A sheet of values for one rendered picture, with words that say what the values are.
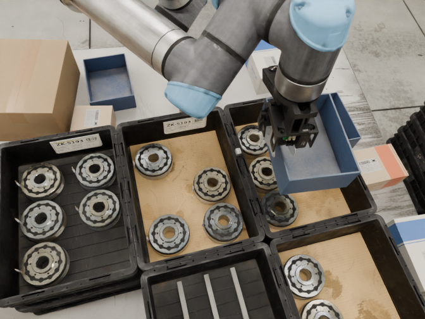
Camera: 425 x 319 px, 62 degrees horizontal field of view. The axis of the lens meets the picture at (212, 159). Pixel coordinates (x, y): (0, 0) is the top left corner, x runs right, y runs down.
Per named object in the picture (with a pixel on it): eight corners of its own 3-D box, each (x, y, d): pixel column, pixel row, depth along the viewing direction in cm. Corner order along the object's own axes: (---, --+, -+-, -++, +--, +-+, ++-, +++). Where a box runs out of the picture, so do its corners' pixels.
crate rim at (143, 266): (116, 128, 97) (114, 123, 94) (221, 110, 102) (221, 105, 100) (140, 274, 79) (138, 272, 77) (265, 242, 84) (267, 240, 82)
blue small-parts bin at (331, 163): (258, 116, 82) (265, 97, 76) (319, 111, 84) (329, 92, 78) (279, 195, 73) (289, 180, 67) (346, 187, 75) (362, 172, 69)
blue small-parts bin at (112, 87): (87, 73, 131) (82, 59, 125) (127, 66, 134) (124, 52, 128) (93, 115, 123) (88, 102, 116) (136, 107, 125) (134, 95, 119)
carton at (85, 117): (81, 119, 122) (74, 106, 115) (116, 118, 123) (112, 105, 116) (74, 159, 114) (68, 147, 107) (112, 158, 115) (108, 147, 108)
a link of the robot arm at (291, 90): (273, 49, 52) (327, 43, 52) (269, 70, 56) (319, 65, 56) (284, 88, 48) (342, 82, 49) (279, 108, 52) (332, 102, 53)
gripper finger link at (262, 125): (256, 138, 69) (262, 111, 61) (254, 131, 69) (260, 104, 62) (279, 135, 69) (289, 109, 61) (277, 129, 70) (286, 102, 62)
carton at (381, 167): (353, 195, 115) (363, 185, 108) (338, 162, 120) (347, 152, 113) (396, 185, 117) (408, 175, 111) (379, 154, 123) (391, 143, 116)
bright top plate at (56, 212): (23, 202, 90) (23, 201, 89) (64, 199, 91) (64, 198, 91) (18, 241, 85) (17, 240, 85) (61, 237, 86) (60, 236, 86)
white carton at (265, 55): (241, 56, 141) (245, 38, 133) (270, 52, 143) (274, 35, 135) (256, 94, 132) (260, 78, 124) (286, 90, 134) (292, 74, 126)
